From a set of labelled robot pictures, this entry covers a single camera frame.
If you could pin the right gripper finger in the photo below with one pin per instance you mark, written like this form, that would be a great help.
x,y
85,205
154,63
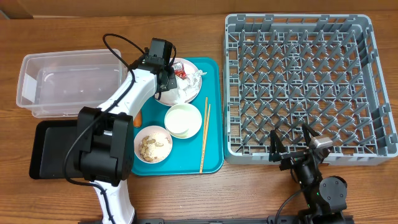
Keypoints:
x,y
308,133
276,147

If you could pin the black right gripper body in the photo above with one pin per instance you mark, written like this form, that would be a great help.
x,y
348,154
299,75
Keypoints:
x,y
291,159

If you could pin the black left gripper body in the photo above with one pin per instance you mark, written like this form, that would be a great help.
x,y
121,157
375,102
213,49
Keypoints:
x,y
171,82

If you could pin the white tissue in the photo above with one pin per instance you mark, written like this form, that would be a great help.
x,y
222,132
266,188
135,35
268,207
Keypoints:
x,y
183,94
194,80

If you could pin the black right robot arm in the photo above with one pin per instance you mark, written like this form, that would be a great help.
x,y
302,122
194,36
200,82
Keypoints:
x,y
325,197

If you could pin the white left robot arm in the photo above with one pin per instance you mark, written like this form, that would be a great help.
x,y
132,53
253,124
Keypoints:
x,y
104,148

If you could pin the grey dishwasher rack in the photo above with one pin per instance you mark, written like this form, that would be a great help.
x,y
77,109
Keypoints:
x,y
281,71

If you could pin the red snack wrapper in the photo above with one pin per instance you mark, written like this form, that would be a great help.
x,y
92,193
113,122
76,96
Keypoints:
x,y
179,70

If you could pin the large pink plate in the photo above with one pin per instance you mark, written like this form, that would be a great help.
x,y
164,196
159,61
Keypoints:
x,y
167,98

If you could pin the orange carrot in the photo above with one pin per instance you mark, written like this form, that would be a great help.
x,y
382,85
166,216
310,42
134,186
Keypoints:
x,y
138,120

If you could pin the pale green bowl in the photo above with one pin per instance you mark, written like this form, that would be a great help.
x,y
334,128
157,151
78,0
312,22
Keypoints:
x,y
194,118

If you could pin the right wooden chopstick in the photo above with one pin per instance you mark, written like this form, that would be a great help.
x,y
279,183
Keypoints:
x,y
205,138

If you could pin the wooden chopstick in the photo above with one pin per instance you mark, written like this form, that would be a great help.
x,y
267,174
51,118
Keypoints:
x,y
205,138
204,130

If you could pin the teal plastic tray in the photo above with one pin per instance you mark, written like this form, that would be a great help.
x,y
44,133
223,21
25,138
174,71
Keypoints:
x,y
185,156

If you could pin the left wooden chopstick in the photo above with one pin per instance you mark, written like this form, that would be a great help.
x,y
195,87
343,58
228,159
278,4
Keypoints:
x,y
204,130

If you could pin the small pink bowl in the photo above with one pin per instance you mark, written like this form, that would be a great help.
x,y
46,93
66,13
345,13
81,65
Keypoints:
x,y
145,132

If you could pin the rice and peanut food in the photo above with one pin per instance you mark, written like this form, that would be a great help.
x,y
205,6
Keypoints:
x,y
155,147

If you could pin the clear plastic bin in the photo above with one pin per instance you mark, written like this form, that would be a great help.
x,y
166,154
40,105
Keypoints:
x,y
59,84

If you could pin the black plastic tray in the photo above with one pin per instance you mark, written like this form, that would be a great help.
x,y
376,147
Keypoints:
x,y
53,139

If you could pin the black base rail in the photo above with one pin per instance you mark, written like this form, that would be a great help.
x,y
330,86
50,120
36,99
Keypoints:
x,y
283,219

